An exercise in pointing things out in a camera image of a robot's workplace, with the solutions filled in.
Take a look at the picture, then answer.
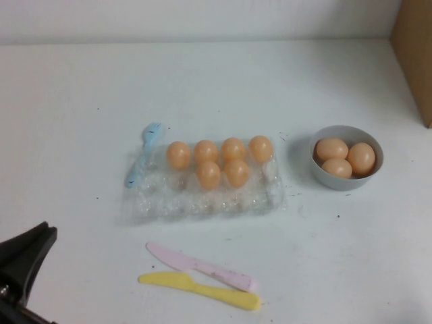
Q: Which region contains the pink plastic knife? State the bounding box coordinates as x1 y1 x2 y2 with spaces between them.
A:
145 242 260 293

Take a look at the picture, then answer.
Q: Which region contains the grey round bowl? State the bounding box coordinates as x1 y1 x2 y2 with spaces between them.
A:
309 125 385 192

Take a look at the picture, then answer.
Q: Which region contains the yellow plastic knife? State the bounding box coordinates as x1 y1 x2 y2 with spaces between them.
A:
138 271 262 311

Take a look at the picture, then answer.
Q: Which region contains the clear plastic egg carton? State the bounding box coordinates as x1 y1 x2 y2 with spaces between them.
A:
117 136 290 227

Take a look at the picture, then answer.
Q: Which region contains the brown cardboard box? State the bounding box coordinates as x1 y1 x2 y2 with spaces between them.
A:
391 0 432 129

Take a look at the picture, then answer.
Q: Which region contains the orange plastic egg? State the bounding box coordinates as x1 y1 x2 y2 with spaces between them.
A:
248 135 273 163
347 142 376 176
194 140 219 164
321 157 353 180
166 140 192 171
196 160 222 190
316 138 349 162
221 137 246 162
224 159 251 189

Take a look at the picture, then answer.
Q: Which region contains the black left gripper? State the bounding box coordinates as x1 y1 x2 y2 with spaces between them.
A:
0 221 58 324

